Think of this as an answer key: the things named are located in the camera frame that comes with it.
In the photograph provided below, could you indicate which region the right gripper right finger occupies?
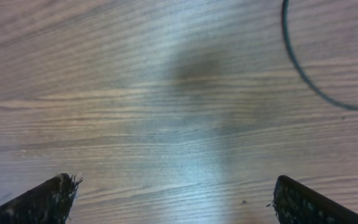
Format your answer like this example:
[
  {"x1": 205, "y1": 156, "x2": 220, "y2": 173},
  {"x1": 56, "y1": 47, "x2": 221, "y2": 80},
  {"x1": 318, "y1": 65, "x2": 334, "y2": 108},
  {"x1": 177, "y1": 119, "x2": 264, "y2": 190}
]
[{"x1": 272, "y1": 175, "x2": 358, "y2": 224}]

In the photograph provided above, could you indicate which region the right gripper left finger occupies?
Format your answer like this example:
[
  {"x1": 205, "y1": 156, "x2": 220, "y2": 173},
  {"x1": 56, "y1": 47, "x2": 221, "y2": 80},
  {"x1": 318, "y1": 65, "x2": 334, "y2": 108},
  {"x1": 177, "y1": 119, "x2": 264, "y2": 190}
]
[{"x1": 0, "y1": 173, "x2": 83, "y2": 224}]

